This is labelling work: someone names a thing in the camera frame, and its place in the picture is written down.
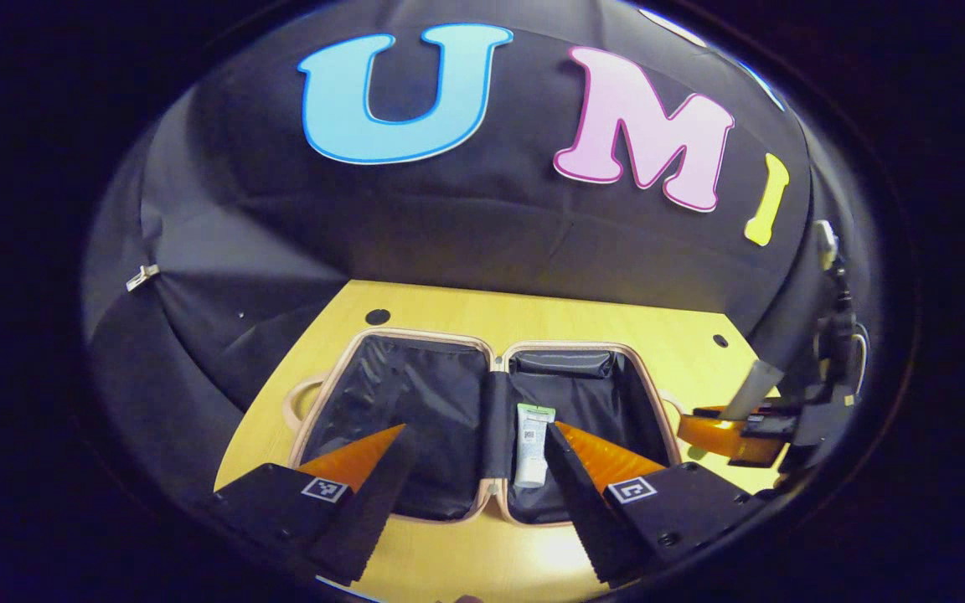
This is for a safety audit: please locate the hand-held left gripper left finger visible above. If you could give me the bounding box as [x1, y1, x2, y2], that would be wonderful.
[213, 423, 416, 587]

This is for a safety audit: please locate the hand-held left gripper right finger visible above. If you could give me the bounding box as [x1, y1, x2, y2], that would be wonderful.
[544, 420, 774, 588]

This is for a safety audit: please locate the green capped skin care tube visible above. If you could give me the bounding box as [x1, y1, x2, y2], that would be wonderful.
[513, 404, 556, 489]

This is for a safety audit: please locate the pink suitcase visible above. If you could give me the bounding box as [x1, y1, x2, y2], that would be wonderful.
[283, 328, 689, 528]

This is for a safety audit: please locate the black backdrop cloth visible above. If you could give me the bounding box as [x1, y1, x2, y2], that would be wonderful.
[82, 0, 881, 503]

